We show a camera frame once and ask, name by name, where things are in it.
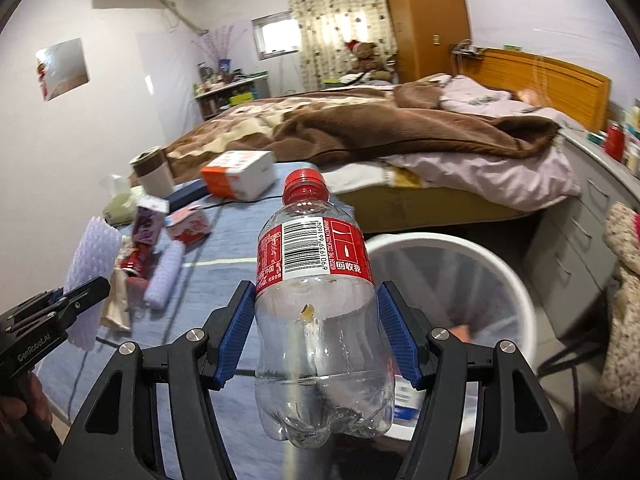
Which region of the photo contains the brown fleece blanket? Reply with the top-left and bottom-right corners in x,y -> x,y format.
165,82 -> 560,182

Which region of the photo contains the pink bed quilt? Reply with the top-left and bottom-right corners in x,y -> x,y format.
385,75 -> 587,212

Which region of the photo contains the white brown lidded cup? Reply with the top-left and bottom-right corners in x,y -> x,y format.
130,146 -> 175,198

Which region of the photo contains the pink white small carton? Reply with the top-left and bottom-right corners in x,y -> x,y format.
165,206 -> 210,246

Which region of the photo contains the white round trash bin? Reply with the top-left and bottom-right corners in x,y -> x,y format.
366,233 -> 537,365

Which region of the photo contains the patterned window curtain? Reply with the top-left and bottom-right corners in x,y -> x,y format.
288,0 -> 397,90

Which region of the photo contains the cluttered white shelf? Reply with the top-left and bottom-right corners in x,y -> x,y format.
193,58 -> 271,120

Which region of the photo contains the green tissue pack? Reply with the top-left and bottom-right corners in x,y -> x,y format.
100,174 -> 144,226

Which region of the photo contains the floral fabric garment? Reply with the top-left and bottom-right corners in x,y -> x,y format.
596,202 -> 639,413

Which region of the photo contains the dark blue flat case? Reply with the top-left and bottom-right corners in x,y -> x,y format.
166,179 -> 208,212

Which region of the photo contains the purple white milk carton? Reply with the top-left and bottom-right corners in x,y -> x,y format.
131,194 -> 169,247

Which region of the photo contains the orange wooden wardrobe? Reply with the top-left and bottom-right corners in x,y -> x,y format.
386,0 -> 471,82

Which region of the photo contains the brown teddy bear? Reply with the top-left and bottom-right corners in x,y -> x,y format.
345,39 -> 393,82

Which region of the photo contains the orange wooden headboard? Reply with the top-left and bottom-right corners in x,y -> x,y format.
451,48 -> 611,131

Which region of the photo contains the blue plaid tablecloth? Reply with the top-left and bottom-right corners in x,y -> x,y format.
37,161 -> 352,480

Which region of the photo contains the white foam mesh sleeve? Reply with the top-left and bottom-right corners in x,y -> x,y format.
64,217 -> 122,351

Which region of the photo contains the red crushed soda can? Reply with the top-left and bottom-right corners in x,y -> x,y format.
119,243 -> 153,280

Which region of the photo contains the wall mirror poster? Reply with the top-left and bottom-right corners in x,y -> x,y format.
36,38 -> 89,102

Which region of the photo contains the yellow bed mattress base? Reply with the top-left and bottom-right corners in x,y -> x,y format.
321,162 -> 526,234

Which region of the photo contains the person's left hand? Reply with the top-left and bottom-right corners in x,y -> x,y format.
1,370 -> 53,437

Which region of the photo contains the red bottle on cabinet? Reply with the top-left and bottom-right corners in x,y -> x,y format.
604,122 -> 626,162

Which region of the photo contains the beige paper wrapper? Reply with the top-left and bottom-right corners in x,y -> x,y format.
101,268 -> 131,333

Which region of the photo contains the grey drawer cabinet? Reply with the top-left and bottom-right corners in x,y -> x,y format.
524,129 -> 639,339

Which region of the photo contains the clear plastic bottle red label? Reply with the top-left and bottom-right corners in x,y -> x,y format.
255,168 -> 395,448

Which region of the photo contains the white orange tissue box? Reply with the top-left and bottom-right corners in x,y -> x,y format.
201,151 -> 276,200

